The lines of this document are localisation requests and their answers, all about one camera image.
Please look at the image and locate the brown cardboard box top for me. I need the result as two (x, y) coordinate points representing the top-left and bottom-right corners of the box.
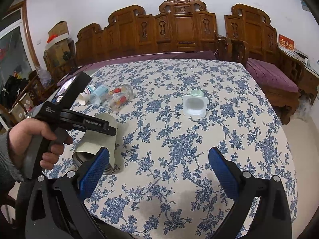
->
(48, 21), (69, 37)

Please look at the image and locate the wooden side table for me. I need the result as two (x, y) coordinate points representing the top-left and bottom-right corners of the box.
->
(282, 49), (318, 105)

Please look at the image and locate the light blue plastic cup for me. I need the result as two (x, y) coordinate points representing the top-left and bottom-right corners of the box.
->
(89, 84), (109, 106)

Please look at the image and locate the wooden chair at left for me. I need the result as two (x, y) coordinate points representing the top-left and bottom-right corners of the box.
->
(1, 71), (57, 126)

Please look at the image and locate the large cardboard box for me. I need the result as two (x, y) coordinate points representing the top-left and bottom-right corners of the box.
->
(43, 39), (74, 74)

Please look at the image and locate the blue floral tablecloth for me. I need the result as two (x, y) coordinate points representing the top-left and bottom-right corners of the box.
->
(43, 58), (298, 239)

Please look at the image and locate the wooden door frame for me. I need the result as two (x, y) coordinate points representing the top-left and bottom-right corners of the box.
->
(1, 0), (40, 71)

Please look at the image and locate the person's left hand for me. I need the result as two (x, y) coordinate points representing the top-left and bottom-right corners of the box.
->
(7, 117), (74, 171)

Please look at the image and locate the cream steel tumbler cup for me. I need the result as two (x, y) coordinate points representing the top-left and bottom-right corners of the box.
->
(72, 113), (117, 175)

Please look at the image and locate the clear glass red pattern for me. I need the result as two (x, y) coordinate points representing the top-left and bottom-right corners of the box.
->
(101, 84), (134, 111)

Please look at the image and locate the purple armchair cushion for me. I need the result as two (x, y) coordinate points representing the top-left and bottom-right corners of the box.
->
(246, 58), (298, 93)

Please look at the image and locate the clear plastic bag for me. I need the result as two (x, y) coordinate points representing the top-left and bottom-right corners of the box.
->
(298, 96), (312, 122)

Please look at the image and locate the carved wooden armchair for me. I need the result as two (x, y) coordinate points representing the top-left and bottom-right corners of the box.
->
(224, 3), (305, 125)

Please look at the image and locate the carved wooden sofa bench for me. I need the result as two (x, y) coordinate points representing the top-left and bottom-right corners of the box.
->
(76, 0), (231, 65)

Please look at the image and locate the red calendar card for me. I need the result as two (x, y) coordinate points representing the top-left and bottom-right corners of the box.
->
(279, 34), (295, 54)

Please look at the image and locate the white paper cup striped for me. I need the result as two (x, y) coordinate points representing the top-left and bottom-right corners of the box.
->
(76, 85), (96, 106)

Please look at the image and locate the purple sofa cushion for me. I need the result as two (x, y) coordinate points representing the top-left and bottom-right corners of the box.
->
(57, 50), (218, 87)

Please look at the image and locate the grey sleeve left forearm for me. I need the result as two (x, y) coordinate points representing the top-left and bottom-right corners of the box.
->
(0, 129), (25, 201)

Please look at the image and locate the green white square cup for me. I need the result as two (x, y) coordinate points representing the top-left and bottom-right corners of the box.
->
(183, 90), (208, 118)

